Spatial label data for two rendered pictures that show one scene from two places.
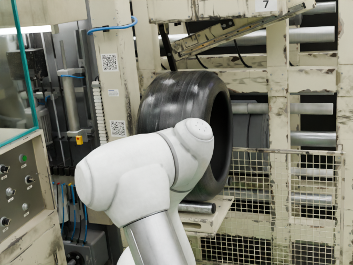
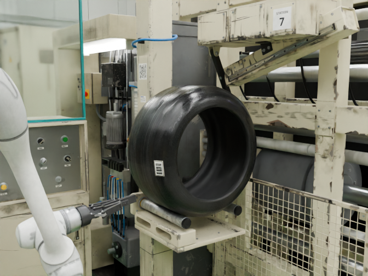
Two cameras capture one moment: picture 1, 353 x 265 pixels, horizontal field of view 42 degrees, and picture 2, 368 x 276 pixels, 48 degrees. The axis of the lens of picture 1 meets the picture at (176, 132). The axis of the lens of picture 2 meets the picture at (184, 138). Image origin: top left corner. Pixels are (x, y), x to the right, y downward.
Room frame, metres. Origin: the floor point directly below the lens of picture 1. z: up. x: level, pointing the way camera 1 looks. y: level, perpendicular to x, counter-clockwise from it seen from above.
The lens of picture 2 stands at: (0.40, -0.97, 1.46)
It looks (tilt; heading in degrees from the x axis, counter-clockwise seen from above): 8 degrees down; 33
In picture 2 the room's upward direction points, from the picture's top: straight up
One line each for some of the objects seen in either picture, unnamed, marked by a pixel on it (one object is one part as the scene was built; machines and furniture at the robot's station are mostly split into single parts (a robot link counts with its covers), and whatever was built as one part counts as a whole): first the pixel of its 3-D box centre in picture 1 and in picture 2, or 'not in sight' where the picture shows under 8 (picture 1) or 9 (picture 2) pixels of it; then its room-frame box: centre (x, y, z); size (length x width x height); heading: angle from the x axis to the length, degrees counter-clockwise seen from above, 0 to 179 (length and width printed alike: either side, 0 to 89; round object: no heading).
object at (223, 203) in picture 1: (186, 211); (189, 228); (1.93, -0.02, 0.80); 0.37 x 0.36 x 0.02; 158
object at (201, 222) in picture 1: (175, 218); (162, 226); (1.80, 0.04, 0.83); 0.36 x 0.09 x 0.06; 68
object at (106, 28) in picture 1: (112, 25); (154, 40); (2.01, 0.23, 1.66); 0.19 x 0.19 x 0.06; 68
